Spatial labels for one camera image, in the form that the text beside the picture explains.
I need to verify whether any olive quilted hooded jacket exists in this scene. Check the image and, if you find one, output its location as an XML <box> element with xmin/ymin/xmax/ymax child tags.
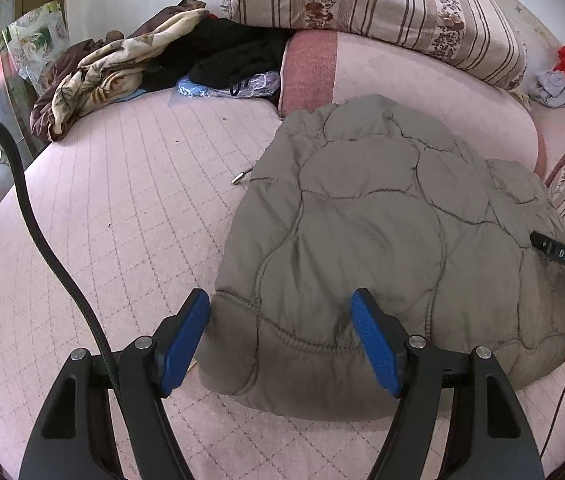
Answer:
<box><xmin>197</xmin><ymin>94</ymin><xmax>565</xmax><ymax>421</ymax></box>

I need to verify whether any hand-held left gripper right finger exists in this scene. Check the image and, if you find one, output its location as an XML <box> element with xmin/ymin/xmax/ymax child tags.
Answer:
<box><xmin>351</xmin><ymin>288</ymin><xmax>545</xmax><ymax>480</ymax></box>

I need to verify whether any black clothes pile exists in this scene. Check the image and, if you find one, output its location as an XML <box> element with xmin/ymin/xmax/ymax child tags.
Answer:
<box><xmin>142</xmin><ymin>17</ymin><xmax>288</xmax><ymax>96</ymax></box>

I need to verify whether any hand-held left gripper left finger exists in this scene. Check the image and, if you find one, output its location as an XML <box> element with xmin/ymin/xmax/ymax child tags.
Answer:
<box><xmin>18</xmin><ymin>288</ymin><xmax>212</xmax><ymax>480</ymax></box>

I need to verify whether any beige brown floral blanket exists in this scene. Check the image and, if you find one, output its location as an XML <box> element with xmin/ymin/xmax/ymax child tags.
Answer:
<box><xmin>30</xmin><ymin>7</ymin><xmax>208</xmax><ymax>142</ymax></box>

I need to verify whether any pink quilted sofa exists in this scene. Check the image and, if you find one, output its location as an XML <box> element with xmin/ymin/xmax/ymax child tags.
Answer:
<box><xmin>0</xmin><ymin>27</ymin><xmax>565</xmax><ymax>480</ymax></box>

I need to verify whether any thin black cable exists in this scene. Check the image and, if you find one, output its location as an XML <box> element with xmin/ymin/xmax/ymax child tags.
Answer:
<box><xmin>539</xmin><ymin>370</ymin><xmax>565</xmax><ymax>461</ymax></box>

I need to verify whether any grey blue cloth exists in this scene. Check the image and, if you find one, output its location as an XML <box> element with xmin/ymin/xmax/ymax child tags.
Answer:
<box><xmin>529</xmin><ymin>70</ymin><xmax>565</xmax><ymax>109</ymax></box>

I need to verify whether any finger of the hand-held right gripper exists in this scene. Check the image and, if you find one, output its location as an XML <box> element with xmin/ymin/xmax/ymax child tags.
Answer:
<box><xmin>531</xmin><ymin>231</ymin><xmax>558</xmax><ymax>261</ymax></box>

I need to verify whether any blue plastic bag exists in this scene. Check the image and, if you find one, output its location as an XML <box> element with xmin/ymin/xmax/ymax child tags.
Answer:
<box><xmin>177</xmin><ymin>71</ymin><xmax>282</xmax><ymax>98</ymax></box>

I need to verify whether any floral printed bag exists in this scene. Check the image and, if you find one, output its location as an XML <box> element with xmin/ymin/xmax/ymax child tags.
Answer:
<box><xmin>2</xmin><ymin>0</ymin><xmax>70</xmax><ymax>81</ymax></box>

